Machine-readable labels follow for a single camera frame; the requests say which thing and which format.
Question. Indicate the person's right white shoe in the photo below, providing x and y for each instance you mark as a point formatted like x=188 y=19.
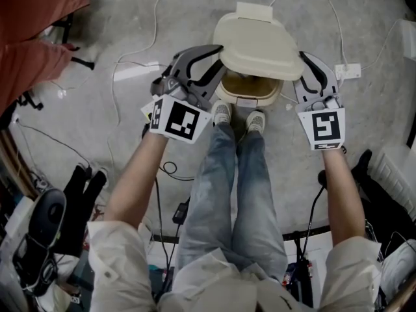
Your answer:
x=255 y=120

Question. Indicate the person's left white shoe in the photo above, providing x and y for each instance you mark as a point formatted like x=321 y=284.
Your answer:
x=221 y=110

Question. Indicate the person's legs in jeans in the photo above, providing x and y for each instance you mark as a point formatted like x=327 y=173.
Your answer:
x=224 y=190

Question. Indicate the cream plastic bin lid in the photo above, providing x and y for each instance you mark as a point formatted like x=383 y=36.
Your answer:
x=256 y=41

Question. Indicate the black power adapter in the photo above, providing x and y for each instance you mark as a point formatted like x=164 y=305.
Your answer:
x=180 y=211

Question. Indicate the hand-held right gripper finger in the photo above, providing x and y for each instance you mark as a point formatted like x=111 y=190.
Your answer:
x=330 y=80
x=304 y=94

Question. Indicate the white power strip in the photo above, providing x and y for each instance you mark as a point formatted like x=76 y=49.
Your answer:
x=347 y=70

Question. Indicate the person's white shirt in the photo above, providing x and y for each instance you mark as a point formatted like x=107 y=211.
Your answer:
x=120 y=265

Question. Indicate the person's right forearm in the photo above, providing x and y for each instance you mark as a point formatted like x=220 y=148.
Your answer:
x=344 y=200

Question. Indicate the person's left forearm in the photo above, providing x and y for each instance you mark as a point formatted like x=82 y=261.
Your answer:
x=136 y=180

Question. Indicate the pink cloth-covered chair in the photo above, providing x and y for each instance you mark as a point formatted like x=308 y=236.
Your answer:
x=29 y=37

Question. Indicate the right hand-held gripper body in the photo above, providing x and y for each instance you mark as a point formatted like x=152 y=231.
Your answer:
x=325 y=128

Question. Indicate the person's white shoe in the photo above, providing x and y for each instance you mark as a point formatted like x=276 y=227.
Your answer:
x=221 y=110
x=255 y=120

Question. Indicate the white low cabinet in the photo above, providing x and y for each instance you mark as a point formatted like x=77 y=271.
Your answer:
x=396 y=180

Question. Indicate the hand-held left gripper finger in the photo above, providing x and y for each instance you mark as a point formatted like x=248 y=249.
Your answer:
x=208 y=86
x=182 y=62

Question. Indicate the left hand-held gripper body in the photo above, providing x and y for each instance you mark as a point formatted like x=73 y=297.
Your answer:
x=182 y=122

